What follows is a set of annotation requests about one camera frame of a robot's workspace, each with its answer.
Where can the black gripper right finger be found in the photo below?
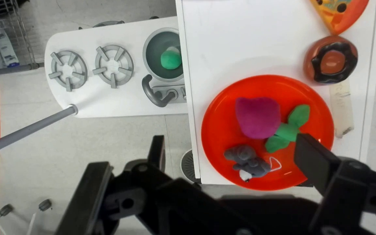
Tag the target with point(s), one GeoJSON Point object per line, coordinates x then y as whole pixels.
{"type": "Point", "coordinates": [347, 188]}

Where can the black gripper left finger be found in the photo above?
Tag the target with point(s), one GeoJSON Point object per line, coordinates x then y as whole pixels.
{"type": "Point", "coordinates": [82, 214]}

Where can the purple plush toy green leaves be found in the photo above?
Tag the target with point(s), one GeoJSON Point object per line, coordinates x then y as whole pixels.
{"type": "Point", "coordinates": [261, 119]}

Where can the dark grey plush toy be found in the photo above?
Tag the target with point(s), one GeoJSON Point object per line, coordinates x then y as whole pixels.
{"type": "Point", "coordinates": [247, 162]}

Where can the brown toy donut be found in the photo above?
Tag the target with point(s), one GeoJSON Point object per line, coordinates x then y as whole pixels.
{"type": "Point", "coordinates": [330, 60]}

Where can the grey toy faucet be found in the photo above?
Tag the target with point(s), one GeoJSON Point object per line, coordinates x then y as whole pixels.
{"type": "Point", "coordinates": [162, 95]}

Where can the white toy stove sink top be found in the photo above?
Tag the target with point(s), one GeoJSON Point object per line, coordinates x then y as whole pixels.
{"type": "Point", "coordinates": [99, 69]}

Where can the orange toy pizza slice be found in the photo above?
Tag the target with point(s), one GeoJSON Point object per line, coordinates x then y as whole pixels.
{"type": "Point", "coordinates": [340, 14]}

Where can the white toy kitchen cabinet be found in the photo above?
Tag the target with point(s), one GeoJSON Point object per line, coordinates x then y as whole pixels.
{"type": "Point", "coordinates": [225, 40]}

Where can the grey metal pole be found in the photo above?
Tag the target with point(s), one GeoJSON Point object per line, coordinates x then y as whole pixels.
{"type": "Point", "coordinates": [29, 129]}

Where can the orange round plate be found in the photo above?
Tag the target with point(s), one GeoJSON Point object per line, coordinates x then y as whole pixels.
{"type": "Point", "coordinates": [219, 129]}

